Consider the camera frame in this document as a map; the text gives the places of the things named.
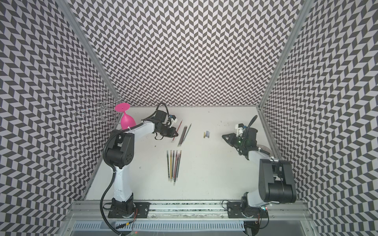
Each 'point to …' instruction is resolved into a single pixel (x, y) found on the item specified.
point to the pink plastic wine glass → (126, 120)
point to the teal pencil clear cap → (183, 136)
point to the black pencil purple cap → (173, 164)
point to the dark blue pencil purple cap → (176, 168)
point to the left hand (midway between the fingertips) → (177, 135)
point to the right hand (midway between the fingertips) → (222, 138)
